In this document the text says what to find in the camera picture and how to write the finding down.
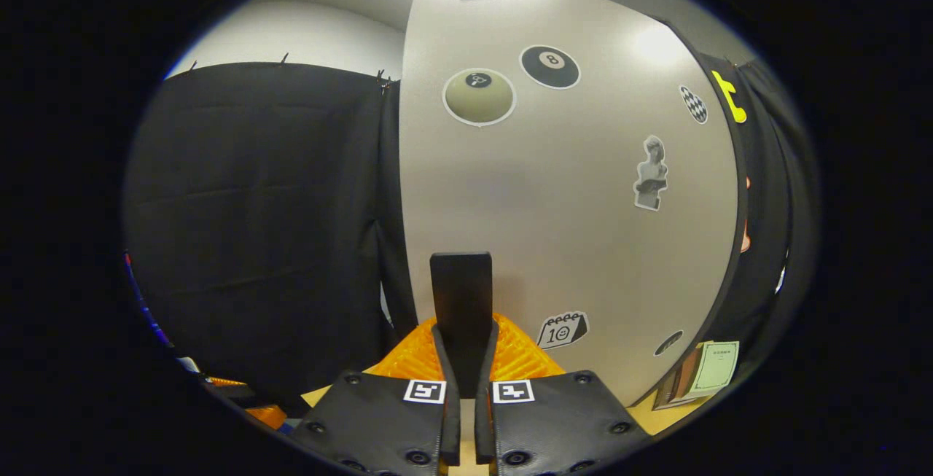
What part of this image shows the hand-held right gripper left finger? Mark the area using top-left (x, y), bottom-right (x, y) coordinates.
top-left (288, 314), bottom-right (461, 476)

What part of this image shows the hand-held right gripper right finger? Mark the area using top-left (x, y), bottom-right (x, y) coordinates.
top-left (475, 312), bottom-right (653, 476)

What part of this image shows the black cabinet door handle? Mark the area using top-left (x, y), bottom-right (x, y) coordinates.
top-left (430, 252), bottom-right (493, 398)

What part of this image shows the beige cabinet door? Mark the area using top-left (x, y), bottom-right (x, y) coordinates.
top-left (399, 0), bottom-right (750, 407)

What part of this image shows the black backdrop cloth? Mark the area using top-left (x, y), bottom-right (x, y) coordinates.
top-left (122, 59), bottom-right (795, 407)

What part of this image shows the pale green booklet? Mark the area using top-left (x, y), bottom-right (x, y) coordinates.
top-left (685, 341), bottom-right (741, 398)

